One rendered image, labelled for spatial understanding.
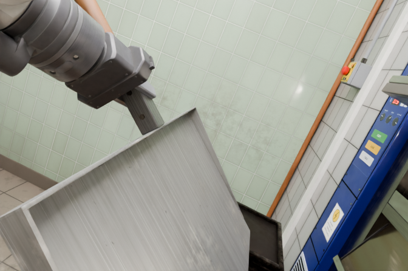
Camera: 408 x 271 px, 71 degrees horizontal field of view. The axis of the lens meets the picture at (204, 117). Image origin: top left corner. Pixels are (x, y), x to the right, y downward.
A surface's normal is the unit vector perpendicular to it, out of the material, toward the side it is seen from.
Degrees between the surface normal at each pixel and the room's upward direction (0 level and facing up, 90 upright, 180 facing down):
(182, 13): 90
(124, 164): 40
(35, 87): 90
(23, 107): 90
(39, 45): 115
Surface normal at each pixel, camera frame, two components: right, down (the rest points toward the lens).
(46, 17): 0.26, -0.06
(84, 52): 0.72, 0.41
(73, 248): 0.87, -0.44
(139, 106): -0.18, 0.16
